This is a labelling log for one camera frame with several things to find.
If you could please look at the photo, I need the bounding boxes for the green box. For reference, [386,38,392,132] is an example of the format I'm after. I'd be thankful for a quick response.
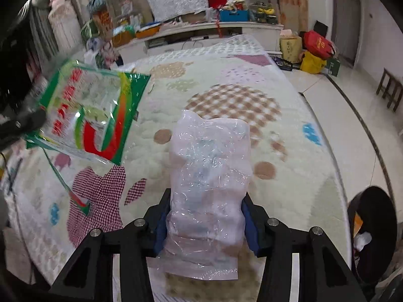
[325,58,341,77]

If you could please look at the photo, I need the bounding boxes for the yellow box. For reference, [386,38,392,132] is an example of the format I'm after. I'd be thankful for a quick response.
[111,30,133,46]

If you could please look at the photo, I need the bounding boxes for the green plastic strip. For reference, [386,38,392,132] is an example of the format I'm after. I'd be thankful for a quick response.
[43,147,94,216]

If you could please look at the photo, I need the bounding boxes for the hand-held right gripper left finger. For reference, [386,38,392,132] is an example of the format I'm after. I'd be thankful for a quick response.
[50,189,172,302]

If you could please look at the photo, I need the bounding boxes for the white cabinet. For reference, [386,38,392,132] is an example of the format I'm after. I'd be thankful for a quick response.
[116,21,284,58]

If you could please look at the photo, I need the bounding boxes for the wooden stool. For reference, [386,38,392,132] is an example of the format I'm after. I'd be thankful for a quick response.
[376,67,403,112]

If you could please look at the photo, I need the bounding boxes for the yellow toy vehicles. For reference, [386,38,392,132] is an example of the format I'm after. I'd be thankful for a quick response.
[256,3,278,23]

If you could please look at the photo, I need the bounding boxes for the orange tray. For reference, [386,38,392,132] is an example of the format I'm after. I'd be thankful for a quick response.
[135,25,161,39]

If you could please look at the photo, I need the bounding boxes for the lace-covered standing air conditioner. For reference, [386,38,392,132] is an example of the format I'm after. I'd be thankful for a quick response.
[48,0,84,55]

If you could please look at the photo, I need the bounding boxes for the green and red plastic packet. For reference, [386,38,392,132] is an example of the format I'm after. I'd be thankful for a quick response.
[25,58,152,166]

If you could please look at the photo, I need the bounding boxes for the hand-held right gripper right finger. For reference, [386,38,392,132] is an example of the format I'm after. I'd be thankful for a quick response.
[241,193,367,302]

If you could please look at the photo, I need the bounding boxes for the blue crate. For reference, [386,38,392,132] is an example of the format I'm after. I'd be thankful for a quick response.
[219,9,250,23]

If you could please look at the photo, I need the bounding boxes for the orange hanging banner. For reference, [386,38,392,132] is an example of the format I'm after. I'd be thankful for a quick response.
[278,0,311,32]

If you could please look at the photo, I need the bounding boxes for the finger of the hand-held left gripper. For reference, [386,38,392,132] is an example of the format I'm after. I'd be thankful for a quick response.
[0,108,48,147]

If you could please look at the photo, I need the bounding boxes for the floral cloth heap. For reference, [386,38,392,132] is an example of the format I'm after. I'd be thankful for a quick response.
[84,37,124,70]

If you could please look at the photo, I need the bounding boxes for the clear plastic bag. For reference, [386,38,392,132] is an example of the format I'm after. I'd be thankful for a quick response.
[148,109,253,281]

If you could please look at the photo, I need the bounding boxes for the black trash bin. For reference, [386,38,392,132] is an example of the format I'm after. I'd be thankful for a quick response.
[346,186,398,285]

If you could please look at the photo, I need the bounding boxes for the yellow bag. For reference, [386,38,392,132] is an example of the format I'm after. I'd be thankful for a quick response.
[300,51,327,75]

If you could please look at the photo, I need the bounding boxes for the green carton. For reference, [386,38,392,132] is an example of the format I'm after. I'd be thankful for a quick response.
[81,20,100,40]

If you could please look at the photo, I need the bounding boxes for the cardboard box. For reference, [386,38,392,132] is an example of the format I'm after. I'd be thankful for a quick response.
[280,34,303,64]

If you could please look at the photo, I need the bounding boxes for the red bag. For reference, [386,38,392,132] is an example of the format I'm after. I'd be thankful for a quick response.
[304,30,336,59]

